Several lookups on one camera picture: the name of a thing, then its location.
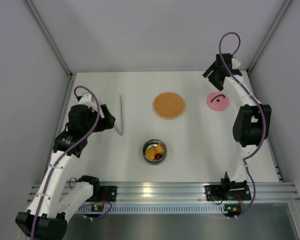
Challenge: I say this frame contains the left aluminium frame post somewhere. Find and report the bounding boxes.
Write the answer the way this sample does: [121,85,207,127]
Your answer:
[22,0,74,76]

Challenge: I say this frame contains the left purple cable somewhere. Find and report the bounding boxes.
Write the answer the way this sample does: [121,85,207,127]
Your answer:
[31,85,113,238]

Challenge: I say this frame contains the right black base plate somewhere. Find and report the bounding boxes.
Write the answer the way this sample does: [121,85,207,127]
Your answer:
[204,184,252,202]

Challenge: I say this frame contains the aluminium mounting rail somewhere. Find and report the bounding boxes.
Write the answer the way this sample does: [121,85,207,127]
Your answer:
[27,181,300,203]

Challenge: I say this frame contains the orange round cookie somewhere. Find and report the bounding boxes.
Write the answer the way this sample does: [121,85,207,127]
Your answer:
[148,148,157,156]

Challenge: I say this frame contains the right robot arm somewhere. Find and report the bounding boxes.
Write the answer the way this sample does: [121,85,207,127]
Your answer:
[202,53,272,183]

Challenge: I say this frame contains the pink lunch box lid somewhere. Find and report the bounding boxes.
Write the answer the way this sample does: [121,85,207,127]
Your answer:
[206,92,230,112]

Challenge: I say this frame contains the aluminium frame post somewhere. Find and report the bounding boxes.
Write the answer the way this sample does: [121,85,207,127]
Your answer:
[246,0,294,74]
[22,0,74,76]

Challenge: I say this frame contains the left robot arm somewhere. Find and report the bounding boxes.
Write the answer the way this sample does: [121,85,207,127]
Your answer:
[15,104,117,240]

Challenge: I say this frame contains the yellow maple leaf cookie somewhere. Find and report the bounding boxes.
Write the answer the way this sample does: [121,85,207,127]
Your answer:
[155,144,163,154]

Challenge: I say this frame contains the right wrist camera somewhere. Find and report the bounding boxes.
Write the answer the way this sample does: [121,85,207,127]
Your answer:
[231,56,241,70]

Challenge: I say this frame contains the woven bamboo tray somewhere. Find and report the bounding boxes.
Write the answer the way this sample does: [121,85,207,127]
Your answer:
[152,92,186,119]

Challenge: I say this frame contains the right aluminium frame post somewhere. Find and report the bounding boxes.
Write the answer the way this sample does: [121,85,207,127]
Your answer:
[246,0,294,74]

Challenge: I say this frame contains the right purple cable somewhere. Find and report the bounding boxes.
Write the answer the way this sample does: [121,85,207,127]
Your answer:
[218,31,266,216]

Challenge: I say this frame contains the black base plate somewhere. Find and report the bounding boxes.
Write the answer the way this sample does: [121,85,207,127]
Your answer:
[204,184,252,202]
[87,185,117,202]

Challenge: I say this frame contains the green sandwich cookie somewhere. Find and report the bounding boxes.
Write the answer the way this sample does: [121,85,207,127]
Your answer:
[145,146,153,153]

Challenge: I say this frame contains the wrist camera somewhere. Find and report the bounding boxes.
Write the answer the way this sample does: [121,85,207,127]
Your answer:
[231,56,241,70]
[78,93,97,112]

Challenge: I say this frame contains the purple cable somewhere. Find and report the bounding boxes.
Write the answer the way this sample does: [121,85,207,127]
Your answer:
[218,31,266,216]
[31,85,113,238]

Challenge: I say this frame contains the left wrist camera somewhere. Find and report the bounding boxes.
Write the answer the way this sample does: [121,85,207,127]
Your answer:
[78,93,97,112]

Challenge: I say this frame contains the stainless steel tongs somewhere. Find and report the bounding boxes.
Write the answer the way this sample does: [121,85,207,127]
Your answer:
[114,94,124,137]

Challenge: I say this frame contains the round steel lunch box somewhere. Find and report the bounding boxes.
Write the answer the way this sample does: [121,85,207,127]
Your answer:
[142,138,168,165]

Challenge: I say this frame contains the slotted cable duct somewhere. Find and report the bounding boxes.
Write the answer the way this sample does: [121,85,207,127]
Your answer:
[76,203,241,215]

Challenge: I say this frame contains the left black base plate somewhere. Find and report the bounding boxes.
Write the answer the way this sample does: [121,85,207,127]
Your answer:
[87,185,117,202]

